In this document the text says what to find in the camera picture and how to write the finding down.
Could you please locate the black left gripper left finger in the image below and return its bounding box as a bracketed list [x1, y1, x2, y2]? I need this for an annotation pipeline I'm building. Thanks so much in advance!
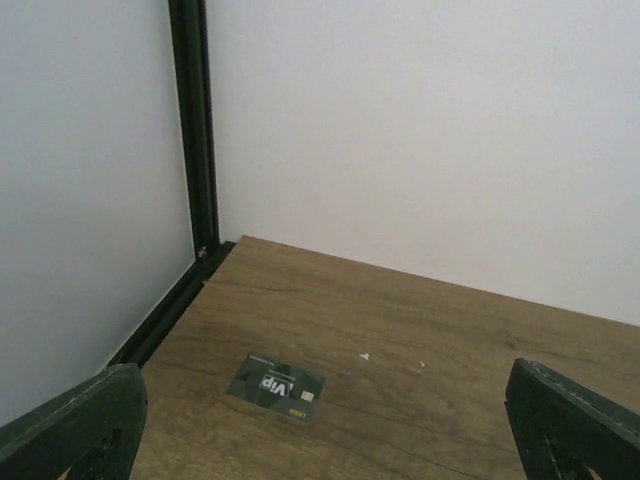
[1, 363, 148, 479]

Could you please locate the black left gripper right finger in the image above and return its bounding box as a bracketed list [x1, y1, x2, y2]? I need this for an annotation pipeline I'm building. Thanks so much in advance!
[505, 358, 639, 479]

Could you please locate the black VIP card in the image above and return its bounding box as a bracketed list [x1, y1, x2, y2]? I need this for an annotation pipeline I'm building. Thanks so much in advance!
[226, 354, 325, 424]

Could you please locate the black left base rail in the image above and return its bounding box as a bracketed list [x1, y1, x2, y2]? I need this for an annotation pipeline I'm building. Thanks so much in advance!
[108, 241, 236, 368]

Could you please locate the black left frame post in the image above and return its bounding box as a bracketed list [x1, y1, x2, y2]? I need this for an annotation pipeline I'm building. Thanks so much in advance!
[168, 0, 220, 263]

